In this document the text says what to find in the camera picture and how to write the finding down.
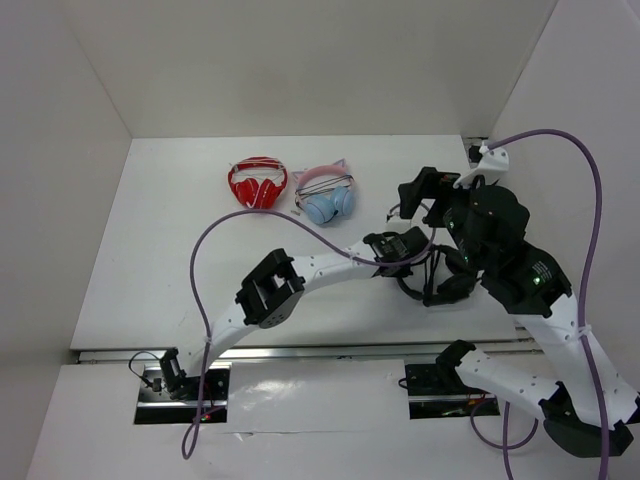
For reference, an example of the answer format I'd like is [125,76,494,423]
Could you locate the pink blue cat headphones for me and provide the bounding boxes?
[292,159,355,225]

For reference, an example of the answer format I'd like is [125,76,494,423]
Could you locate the black headset with microphone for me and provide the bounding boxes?
[396,245,479,307]

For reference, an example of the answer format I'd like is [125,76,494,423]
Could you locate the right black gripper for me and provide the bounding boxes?
[396,164,489,269]

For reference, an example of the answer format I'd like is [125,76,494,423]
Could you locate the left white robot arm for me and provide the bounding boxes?
[160,227,433,400]

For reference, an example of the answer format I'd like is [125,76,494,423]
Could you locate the aluminium rail front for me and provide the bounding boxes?
[77,335,551,363]

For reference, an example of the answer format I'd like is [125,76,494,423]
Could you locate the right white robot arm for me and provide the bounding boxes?
[398,167,639,458]

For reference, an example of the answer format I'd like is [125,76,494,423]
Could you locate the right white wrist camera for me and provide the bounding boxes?
[454,143,510,189]

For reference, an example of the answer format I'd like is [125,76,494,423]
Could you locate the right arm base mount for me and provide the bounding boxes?
[398,363,500,420]

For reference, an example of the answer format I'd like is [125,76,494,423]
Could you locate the red headphones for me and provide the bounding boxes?
[227,156,288,209]

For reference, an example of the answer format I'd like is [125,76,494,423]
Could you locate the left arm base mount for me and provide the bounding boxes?
[127,348,230,425]

